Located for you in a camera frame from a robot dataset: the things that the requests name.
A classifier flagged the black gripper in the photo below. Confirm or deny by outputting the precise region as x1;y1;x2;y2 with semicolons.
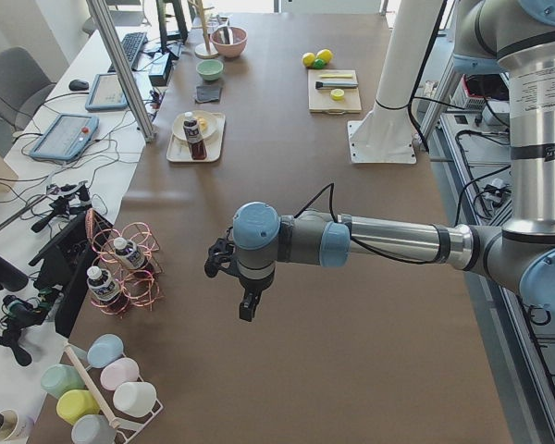
204;228;275;322

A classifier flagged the glazed ring donut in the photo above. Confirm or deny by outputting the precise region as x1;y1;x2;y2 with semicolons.
197;117;209;131

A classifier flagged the white round plate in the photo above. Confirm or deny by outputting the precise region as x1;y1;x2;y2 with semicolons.
172;110;218;142

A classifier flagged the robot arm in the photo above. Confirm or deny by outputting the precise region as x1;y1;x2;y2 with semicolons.
204;1;555;321

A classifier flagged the dark tea bottle on tray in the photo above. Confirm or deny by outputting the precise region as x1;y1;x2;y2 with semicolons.
182;112;207;161

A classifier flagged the cream rabbit tray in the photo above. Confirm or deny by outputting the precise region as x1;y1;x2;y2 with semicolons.
166;113;226;163

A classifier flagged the tea bottle in rack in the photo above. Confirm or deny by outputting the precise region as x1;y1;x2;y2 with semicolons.
113;237;154;278
87;265;129;315

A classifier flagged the pink cup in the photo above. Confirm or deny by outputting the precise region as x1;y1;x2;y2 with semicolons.
100;357;140;391

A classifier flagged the white cup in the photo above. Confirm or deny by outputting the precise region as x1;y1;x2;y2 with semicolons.
113;381;157;417

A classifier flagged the blue cup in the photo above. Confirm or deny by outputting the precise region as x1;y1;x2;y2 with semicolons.
87;334;124;368

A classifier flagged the white cup rack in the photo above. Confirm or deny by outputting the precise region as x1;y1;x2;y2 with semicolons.
64;343;164;443

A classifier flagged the black box stand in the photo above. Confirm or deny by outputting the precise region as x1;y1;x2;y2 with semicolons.
28;209;112;338

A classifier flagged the grey cup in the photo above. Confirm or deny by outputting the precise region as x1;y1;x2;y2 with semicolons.
71;414;117;444

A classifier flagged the yellow cup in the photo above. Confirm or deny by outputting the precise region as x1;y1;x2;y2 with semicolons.
56;389;101;426

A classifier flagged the green cup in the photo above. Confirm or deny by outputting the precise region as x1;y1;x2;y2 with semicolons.
41;364;85;399

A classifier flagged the grey folded cloth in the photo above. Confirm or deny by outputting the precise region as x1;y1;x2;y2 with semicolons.
194;84;222;104

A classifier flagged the wooden cutting board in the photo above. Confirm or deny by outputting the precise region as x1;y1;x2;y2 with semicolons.
307;69;362;114

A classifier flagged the half lemon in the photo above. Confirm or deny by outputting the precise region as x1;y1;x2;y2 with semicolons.
330;89;345;101

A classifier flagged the steel muddler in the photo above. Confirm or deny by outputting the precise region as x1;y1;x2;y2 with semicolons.
314;80;358;90

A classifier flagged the green bowl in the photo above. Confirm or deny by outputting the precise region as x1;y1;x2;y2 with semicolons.
196;59;224;81

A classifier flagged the yellow plastic knife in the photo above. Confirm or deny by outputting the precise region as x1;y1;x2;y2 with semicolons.
319;72;353;79

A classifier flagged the near teach pendant tablet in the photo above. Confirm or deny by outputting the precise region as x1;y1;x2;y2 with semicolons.
29;114;99;162

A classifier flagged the teach pendant tablet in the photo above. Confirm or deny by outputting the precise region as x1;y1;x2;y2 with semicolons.
85;73;128;112
29;114;99;162

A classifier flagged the green lime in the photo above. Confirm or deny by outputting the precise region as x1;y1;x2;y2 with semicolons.
311;58;327;69

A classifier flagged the upper yellow lemon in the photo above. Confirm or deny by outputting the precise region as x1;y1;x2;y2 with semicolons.
302;52;316;68

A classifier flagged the yellow lemon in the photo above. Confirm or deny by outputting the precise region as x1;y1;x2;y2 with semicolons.
316;48;333;64
302;52;316;68

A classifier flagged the far teach pendant tablet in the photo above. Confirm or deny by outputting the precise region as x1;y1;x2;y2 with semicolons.
85;73;128;112

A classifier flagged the lower yellow lemon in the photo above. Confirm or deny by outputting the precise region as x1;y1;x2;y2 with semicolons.
316;48;333;64

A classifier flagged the pink bowl with ice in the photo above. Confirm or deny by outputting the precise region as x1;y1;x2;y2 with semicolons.
210;26;248;58

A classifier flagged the metal tin cup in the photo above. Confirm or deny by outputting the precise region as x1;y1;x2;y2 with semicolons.
0;409;34;442

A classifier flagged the black computer mouse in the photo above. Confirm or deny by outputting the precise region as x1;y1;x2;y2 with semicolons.
68;80;90;92

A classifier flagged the black keyboard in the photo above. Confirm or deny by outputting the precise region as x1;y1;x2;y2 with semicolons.
121;31;147;70

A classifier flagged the grey office chair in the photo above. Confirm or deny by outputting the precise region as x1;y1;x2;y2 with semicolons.
0;47;56;134

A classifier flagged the copper wire bottle rack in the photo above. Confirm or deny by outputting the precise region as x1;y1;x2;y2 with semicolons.
85;209;163;316

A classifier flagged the aluminium frame post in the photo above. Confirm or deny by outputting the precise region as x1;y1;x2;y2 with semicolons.
87;0;155;143

